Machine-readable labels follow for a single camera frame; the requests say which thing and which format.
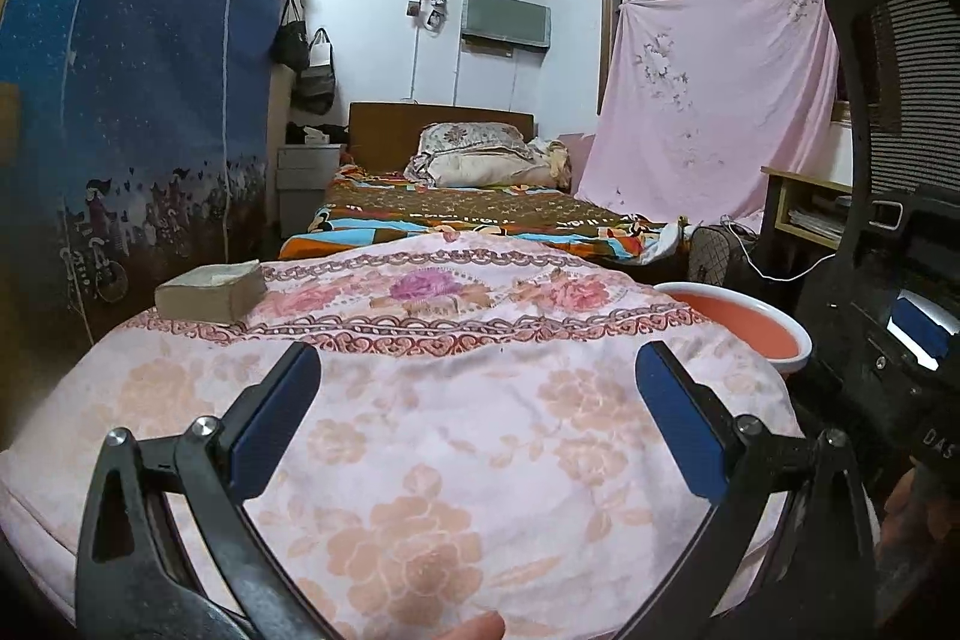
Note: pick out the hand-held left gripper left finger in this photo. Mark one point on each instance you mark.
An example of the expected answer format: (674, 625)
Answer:
(274, 415)

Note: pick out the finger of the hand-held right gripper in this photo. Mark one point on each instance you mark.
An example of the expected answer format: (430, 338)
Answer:
(919, 336)

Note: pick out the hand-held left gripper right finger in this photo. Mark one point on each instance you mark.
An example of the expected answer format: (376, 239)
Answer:
(679, 422)

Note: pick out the orange basin with white rim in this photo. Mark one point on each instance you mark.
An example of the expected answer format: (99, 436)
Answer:
(735, 325)

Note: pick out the person's right hand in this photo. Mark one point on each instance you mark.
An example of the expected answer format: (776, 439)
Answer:
(904, 520)

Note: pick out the person's left hand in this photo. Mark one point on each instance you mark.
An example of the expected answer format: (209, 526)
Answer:
(472, 629)

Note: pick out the beige tissue pack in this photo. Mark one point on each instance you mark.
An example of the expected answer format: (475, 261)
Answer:
(214, 291)

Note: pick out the stack of papers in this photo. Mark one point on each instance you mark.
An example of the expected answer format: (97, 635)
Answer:
(817, 221)

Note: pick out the pink floral blanket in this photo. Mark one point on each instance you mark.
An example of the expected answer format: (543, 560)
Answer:
(450, 430)

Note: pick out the wooden desk shelf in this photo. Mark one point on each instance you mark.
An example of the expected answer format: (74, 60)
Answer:
(806, 183)

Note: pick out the white drawer cabinet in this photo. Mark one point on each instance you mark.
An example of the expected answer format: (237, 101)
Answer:
(307, 190)

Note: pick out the colourful cartoon blanket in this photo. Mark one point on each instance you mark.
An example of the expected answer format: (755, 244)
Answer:
(465, 212)

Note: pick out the black mesh office chair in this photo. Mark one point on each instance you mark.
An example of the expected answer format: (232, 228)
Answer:
(915, 55)

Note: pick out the white tissue box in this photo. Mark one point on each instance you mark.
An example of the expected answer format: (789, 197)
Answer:
(316, 136)

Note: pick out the yellowish cloth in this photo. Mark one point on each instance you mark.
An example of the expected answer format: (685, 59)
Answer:
(555, 160)

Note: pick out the wooden headboard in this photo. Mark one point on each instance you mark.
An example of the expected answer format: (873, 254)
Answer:
(382, 134)

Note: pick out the pink hanging sheet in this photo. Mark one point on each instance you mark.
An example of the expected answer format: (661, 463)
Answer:
(712, 108)

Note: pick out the beige pillow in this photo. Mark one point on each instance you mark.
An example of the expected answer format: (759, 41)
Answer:
(480, 169)

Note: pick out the black and white tote bag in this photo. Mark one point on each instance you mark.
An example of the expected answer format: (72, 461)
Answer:
(315, 81)

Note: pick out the floral pillow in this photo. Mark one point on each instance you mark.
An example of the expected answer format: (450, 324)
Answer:
(472, 136)

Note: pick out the black handbag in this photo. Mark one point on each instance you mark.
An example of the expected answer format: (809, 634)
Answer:
(291, 40)

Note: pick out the blue dotted wardrobe cover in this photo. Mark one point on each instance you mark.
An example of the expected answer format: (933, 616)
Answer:
(150, 48)

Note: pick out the television with grey cover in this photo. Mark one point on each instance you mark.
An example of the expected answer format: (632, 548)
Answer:
(506, 18)

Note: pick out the white wall switch box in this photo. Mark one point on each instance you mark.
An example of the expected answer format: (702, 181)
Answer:
(433, 10)

